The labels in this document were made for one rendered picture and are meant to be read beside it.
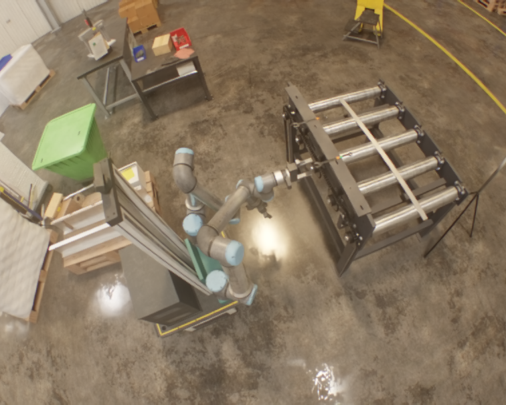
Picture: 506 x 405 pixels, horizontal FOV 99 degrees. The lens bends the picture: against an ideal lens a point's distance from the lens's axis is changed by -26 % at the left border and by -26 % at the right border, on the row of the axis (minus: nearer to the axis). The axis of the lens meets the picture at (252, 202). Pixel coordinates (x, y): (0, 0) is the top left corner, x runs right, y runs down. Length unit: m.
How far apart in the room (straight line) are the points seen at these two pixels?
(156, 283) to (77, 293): 1.68
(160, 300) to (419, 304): 2.22
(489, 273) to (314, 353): 1.99
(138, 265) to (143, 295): 0.23
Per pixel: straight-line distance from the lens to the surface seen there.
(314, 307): 2.67
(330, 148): 1.89
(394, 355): 2.79
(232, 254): 1.36
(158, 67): 3.86
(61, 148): 3.45
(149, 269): 2.11
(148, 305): 2.05
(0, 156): 4.08
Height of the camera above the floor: 2.64
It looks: 61 degrees down
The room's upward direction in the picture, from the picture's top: 16 degrees counter-clockwise
